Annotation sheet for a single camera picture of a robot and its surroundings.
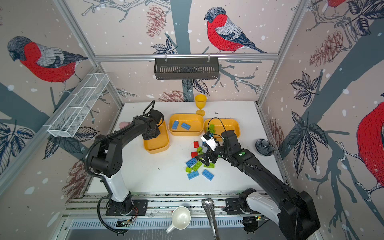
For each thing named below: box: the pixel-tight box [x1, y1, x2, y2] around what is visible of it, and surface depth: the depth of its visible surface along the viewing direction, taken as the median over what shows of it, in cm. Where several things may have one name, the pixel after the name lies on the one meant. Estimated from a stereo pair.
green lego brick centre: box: [207, 124, 216, 134], surface depth 106 cm
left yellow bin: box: [143, 120, 170, 154], surface depth 94 cm
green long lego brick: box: [191, 161, 203, 172], surface depth 88 cm
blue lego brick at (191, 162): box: [186, 157, 197, 168], surface depth 91 cm
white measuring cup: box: [166, 206, 192, 234], surface depth 71 cm
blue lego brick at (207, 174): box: [201, 169, 215, 181], surface depth 85 cm
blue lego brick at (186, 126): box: [181, 123, 191, 131], surface depth 106 cm
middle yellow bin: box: [168, 113, 204, 137], surface depth 107 cm
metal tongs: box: [201, 198, 220, 240], surface depth 70 cm
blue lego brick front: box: [187, 170, 200, 180], surface depth 86 cm
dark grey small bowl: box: [255, 139, 275, 156], surface depth 94 cm
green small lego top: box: [196, 146, 204, 155], surface depth 94 cm
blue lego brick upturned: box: [172, 120, 179, 130], surface depth 109 cm
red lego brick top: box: [193, 141, 200, 148], surface depth 99 cm
